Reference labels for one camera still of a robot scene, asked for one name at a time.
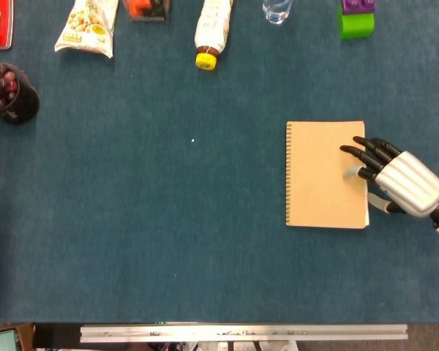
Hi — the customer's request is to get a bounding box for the blue carpet table mat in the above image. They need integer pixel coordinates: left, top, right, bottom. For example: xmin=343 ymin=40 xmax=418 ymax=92
xmin=0 ymin=0 xmax=439 ymax=325

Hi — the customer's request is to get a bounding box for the black cup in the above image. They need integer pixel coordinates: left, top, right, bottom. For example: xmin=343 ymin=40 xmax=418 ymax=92
xmin=0 ymin=62 xmax=41 ymax=125

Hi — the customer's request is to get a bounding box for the kraft cover spiral notebook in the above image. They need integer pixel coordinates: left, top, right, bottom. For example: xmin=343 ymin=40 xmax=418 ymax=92
xmin=285 ymin=121 xmax=370 ymax=230

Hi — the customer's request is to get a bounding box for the purple plastic building brick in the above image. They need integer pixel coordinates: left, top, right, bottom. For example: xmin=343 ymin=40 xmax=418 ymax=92
xmin=340 ymin=0 xmax=377 ymax=15

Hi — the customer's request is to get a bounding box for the green plastic cylinder block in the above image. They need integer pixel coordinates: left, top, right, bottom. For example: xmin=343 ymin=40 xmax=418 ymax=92
xmin=336 ymin=5 xmax=375 ymax=40

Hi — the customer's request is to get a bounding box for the red flat tray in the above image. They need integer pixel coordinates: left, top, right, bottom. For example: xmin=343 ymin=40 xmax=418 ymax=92
xmin=0 ymin=0 xmax=15 ymax=50

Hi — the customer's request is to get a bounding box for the clear glass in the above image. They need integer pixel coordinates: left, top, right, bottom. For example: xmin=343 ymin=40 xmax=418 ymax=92
xmin=262 ymin=0 xmax=293 ymax=26

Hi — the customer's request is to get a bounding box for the dark red cherry bunch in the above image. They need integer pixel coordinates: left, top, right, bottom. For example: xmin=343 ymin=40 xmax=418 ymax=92
xmin=0 ymin=60 xmax=19 ymax=107

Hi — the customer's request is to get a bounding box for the white nut snack bag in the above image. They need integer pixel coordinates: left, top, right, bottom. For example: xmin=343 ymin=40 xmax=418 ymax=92
xmin=54 ymin=0 xmax=120 ymax=59

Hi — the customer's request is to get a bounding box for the teal screen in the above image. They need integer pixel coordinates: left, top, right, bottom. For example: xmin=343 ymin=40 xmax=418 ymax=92
xmin=0 ymin=328 xmax=19 ymax=351

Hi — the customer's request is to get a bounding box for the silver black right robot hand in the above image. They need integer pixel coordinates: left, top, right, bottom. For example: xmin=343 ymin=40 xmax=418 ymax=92
xmin=339 ymin=136 xmax=439 ymax=219

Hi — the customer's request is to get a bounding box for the white bottle yellow cap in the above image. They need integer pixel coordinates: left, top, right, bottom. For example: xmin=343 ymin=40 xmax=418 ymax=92
xmin=194 ymin=0 xmax=234 ymax=71

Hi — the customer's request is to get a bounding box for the aluminium profile rail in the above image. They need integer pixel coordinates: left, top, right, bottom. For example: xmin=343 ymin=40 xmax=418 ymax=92
xmin=79 ymin=323 xmax=409 ymax=344

